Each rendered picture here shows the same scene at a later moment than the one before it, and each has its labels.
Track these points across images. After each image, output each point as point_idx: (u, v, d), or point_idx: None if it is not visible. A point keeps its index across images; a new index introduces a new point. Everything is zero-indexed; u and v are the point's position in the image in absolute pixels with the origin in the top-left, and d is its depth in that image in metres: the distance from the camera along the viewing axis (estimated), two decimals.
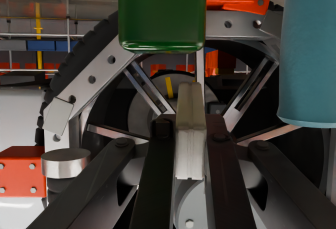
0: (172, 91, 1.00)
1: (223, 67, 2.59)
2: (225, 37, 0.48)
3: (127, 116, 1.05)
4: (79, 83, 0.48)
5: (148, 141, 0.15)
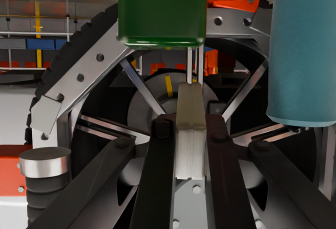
0: (171, 89, 1.00)
1: (223, 66, 2.59)
2: (215, 34, 0.48)
3: (126, 114, 1.05)
4: (67, 81, 0.47)
5: (148, 141, 0.15)
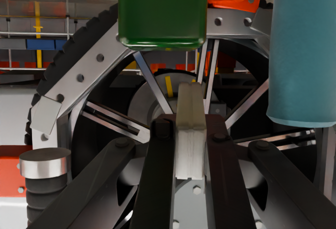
0: (171, 90, 1.00)
1: (223, 66, 2.59)
2: (216, 35, 0.48)
3: (126, 115, 1.05)
4: (67, 82, 0.47)
5: (148, 141, 0.15)
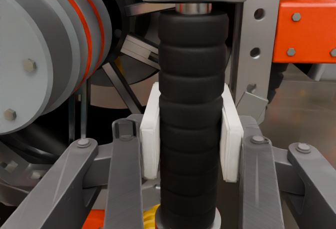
0: None
1: None
2: None
3: None
4: None
5: (113, 141, 0.15)
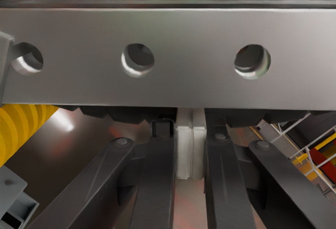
0: None
1: None
2: None
3: None
4: (296, 84, 0.12)
5: (148, 141, 0.15)
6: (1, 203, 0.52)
